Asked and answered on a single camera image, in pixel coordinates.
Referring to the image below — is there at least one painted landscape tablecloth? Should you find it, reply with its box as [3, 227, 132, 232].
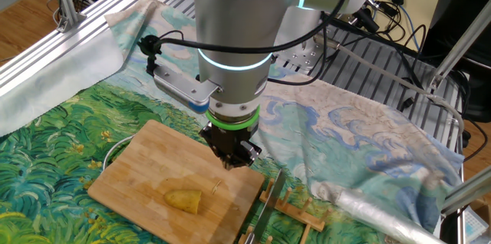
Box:
[0, 0, 465, 244]

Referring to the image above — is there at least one black computer case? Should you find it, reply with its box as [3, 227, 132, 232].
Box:
[420, 0, 491, 124]

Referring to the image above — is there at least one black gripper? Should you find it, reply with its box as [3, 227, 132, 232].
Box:
[199, 120, 262, 171]

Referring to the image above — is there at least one bamboo cutting board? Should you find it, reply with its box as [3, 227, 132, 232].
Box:
[87, 119, 266, 244]

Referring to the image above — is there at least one grey sheathed cable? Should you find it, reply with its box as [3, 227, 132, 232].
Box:
[314, 35, 466, 141]

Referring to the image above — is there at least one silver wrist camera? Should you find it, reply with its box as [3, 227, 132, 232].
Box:
[152, 62, 222, 114]

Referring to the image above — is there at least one half potato with skin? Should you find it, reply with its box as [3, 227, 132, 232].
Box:
[163, 189, 203, 216]

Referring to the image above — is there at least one blue cable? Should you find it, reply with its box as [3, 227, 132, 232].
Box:
[367, 0, 423, 53]

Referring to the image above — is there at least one clear plastic wrap roll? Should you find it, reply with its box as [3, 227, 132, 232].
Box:
[333, 188, 446, 244]

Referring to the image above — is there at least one black camera on mount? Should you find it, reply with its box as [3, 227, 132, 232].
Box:
[352, 5, 381, 34]

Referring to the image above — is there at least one wooden peg dish rack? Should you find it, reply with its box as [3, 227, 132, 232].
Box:
[237, 176, 331, 244]

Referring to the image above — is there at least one steel cleaver knife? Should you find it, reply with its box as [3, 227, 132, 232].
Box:
[243, 167, 288, 244]

